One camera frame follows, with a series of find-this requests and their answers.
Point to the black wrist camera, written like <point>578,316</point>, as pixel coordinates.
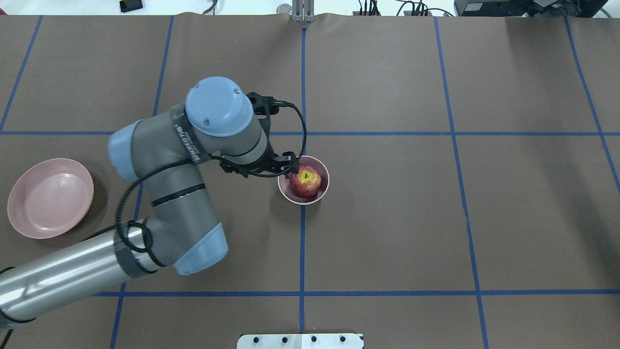
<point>266,106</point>

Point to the pink plate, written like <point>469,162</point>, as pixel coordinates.
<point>50,198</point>

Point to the aluminium frame post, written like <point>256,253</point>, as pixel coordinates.
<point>303,11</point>

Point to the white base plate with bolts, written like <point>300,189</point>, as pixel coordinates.
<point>302,341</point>

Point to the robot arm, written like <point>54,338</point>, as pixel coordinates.
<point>165,217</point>

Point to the pink bowl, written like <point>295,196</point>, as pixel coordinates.
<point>284,188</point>

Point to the brown paper table cover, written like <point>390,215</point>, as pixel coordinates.
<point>474,163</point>

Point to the red apple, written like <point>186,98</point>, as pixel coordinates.
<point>306,182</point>

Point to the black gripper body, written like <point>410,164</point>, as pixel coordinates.
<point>285,163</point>

